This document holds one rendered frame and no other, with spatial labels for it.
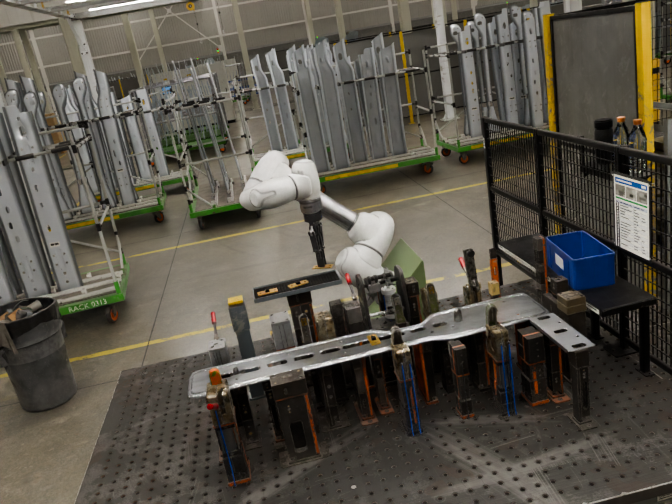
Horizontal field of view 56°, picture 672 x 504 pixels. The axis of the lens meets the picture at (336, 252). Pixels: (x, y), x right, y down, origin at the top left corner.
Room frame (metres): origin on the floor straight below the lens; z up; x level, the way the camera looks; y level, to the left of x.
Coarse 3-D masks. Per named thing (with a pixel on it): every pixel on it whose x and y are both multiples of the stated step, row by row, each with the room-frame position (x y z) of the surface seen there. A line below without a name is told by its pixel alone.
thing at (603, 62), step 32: (544, 32) 4.90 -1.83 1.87; (576, 32) 4.47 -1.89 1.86; (608, 32) 4.07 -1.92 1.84; (640, 32) 3.68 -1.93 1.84; (576, 64) 4.48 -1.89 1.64; (608, 64) 4.07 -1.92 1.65; (640, 64) 3.69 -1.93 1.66; (576, 96) 4.51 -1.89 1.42; (608, 96) 4.08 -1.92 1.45; (640, 96) 3.70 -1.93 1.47; (576, 128) 4.54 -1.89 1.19; (576, 192) 4.58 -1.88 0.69; (608, 192) 4.14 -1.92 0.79
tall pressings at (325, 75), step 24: (312, 48) 9.68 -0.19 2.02; (336, 48) 9.45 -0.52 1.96; (384, 48) 9.49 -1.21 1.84; (360, 72) 9.69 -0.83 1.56; (384, 72) 9.47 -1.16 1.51; (312, 96) 9.17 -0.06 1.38; (336, 96) 9.16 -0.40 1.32; (360, 96) 9.61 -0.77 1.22; (384, 96) 9.68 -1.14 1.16; (312, 120) 9.15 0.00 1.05; (336, 120) 9.15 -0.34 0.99; (360, 120) 9.34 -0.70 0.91; (312, 144) 9.12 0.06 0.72; (336, 144) 9.13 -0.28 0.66; (360, 144) 9.38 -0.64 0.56; (384, 144) 9.34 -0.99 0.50; (336, 168) 9.07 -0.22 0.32
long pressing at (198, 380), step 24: (480, 312) 2.23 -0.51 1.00; (504, 312) 2.19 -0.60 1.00; (528, 312) 2.16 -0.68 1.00; (360, 336) 2.21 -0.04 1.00; (384, 336) 2.18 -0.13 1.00; (408, 336) 2.14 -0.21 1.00; (432, 336) 2.10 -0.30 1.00; (456, 336) 2.08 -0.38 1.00; (240, 360) 2.18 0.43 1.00; (264, 360) 2.15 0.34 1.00; (288, 360) 2.12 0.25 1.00; (312, 360) 2.08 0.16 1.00; (336, 360) 2.06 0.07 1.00; (192, 384) 2.07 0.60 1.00; (240, 384) 2.01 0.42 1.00
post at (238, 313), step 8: (240, 304) 2.41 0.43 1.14; (232, 312) 2.39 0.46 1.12; (240, 312) 2.40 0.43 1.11; (232, 320) 2.39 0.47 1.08; (240, 320) 2.40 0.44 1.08; (248, 320) 2.40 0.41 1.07; (240, 328) 2.39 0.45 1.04; (248, 328) 2.40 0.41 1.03; (240, 336) 2.40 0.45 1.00; (248, 336) 2.40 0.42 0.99; (240, 344) 2.40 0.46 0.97; (248, 344) 2.40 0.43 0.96; (240, 352) 2.40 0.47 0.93; (248, 352) 2.40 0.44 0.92; (256, 368) 2.40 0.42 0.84; (256, 384) 2.40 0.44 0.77; (256, 392) 2.40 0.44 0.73; (264, 392) 2.42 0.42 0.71
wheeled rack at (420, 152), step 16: (352, 80) 9.23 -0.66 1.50; (432, 112) 8.97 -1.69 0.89; (304, 128) 8.88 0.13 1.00; (432, 128) 8.98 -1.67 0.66; (304, 144) 9.80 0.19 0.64; (368, 160) 9.29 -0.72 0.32; (384, 160) 9.24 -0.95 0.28; (400, 160) 9.03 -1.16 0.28; (416, 160) 8.94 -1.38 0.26; (432, 160) 8.95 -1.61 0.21; (320, 176) 8.94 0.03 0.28; (336, 176) 8.87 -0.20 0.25
